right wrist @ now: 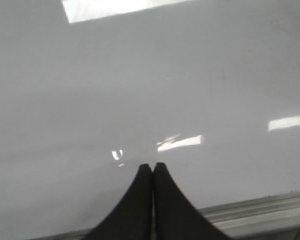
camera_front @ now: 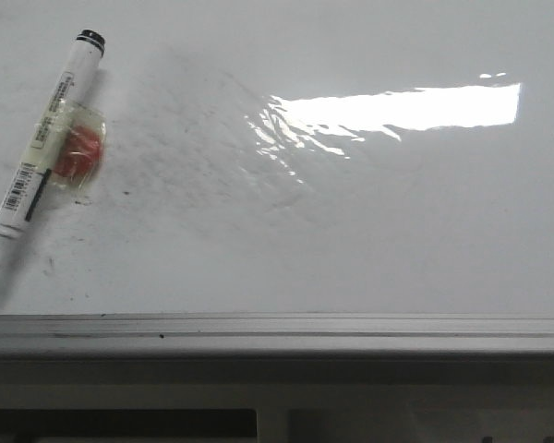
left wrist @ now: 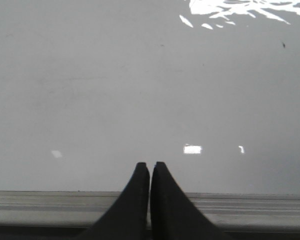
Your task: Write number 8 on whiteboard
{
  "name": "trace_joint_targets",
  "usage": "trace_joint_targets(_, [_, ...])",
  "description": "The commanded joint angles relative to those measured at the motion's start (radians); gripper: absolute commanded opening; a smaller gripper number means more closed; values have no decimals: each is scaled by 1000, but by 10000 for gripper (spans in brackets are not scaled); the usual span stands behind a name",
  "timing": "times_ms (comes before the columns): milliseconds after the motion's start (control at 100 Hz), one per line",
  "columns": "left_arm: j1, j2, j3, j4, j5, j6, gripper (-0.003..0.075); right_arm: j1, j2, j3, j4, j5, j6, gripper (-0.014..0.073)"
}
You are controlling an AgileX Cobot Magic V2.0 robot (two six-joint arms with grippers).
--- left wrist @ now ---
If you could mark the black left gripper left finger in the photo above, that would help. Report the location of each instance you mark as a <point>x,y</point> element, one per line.
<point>126,219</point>

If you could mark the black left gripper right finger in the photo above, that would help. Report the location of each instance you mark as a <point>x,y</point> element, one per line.
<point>173,215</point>

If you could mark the white whiteboard with aluminium frame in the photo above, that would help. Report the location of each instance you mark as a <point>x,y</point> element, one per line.
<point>89,88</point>

